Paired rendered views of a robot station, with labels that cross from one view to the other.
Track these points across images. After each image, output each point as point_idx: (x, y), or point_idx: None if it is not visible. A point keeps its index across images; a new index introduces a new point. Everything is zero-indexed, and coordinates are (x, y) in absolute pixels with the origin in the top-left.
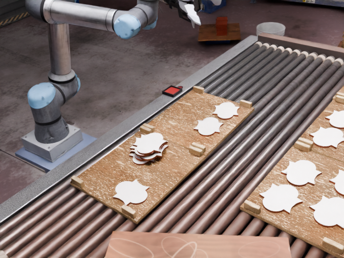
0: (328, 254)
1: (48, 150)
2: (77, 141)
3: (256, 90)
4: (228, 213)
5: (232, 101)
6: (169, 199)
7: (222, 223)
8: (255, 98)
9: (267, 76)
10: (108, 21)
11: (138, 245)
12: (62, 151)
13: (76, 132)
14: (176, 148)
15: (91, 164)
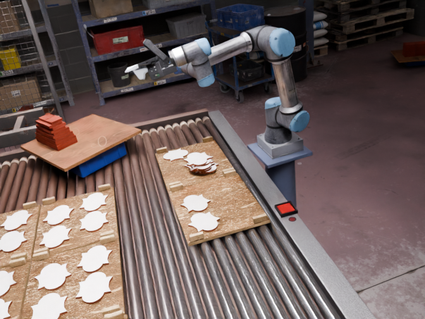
0: None
1: (257, 135)
2: (269, 153)
3: (224, 275)
4: (118, 185)
5: (216, 235)
6: (156, 169)
7: (116, 181)
8: (207, 261)
9: (240, 300)
10: None
11: (124, 133)
12: (262, 147)
13: (269, 147)
14: (191, 181)
15: (225, 150)
